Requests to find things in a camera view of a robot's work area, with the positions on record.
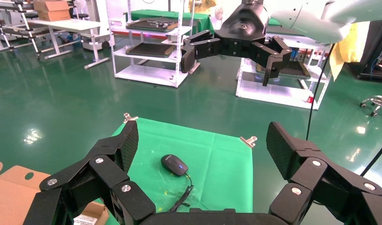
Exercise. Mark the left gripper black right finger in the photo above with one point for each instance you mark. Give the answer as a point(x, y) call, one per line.
point(321, 186)

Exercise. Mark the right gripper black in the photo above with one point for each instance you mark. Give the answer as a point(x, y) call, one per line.
point(240, 31)

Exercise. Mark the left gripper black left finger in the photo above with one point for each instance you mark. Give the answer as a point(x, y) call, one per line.
point(85, 183)

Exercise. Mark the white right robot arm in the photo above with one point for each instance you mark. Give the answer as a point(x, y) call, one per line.
point(309, 18)

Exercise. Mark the open brown cardboard box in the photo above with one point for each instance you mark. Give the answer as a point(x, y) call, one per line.
point(10, 198)

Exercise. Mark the closed brown cardboard box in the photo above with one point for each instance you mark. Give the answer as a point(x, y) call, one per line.
point(52, 11)

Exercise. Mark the white printed paper leaflet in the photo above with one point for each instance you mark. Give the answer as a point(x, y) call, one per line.
point(85, 220)

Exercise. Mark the white shelf rack one tray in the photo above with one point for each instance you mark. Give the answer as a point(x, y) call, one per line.
point(271, 93)

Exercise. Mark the yellow hanging cloth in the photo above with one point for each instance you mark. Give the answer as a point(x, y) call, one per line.
point(349, 46)
point(203, 5)

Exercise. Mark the empty black tray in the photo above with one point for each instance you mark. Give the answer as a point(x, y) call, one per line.
point(296, 70)
point(149, 49)

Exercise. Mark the green covered table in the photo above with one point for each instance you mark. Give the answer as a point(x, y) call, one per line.
point(184, 15)

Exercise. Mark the metal binder clip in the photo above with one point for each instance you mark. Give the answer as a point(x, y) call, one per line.
point(128, 118)
point(249, 142)

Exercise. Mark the black tray with tools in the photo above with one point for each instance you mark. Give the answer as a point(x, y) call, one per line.
point(150, 25)

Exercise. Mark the white shelf rack two trays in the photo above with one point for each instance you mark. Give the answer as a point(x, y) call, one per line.
point(147, 74)

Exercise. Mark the wheeled chair base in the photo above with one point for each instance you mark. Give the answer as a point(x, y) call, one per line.
point(379, 102)

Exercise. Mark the green table cloth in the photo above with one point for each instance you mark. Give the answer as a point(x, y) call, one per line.
point(216, 174)

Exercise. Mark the black equipment cabinet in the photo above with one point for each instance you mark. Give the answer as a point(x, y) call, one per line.
point(374, 46)

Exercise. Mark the white wheeled cart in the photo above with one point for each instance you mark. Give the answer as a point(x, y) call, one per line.
point(94, 40)

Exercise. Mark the white work table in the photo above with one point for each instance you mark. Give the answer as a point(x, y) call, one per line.
point(69, 24)

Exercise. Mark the metal ladder frame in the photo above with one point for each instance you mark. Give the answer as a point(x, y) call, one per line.
point(23, 18)

